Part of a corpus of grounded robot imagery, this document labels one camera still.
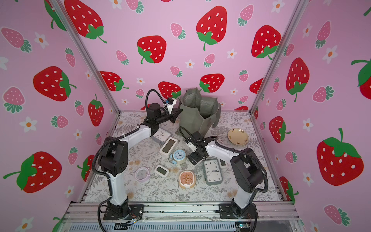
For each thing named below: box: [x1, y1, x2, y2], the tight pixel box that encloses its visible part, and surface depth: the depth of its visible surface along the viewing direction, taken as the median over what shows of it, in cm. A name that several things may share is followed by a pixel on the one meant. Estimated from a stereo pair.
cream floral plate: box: [227, 128, 249, 146], surface depth 107 cm
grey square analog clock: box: [150, 127, 172, 145], surface depth 103 cm
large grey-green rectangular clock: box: [203, 158, 223, 186], surface depth 87 cm
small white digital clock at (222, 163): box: [218, 158, 227, 168], surface depth 90 cm
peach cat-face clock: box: [178, 169, 196, 189], surface depth 84 cm
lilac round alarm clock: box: [134, 166, 150, 183], surface depth 86 cm
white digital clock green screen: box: [159, 136, 179, 159], surface depth 97 cm
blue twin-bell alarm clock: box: [169, 148, 186, 165], surface depth 92 cm
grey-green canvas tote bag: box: [174, 87, 222, 138], surface depth 97 cm
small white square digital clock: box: [154, 164, 170, 178], surface depth 88 cm
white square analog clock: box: [201, 159, 211, 168], surface depth 90 cm
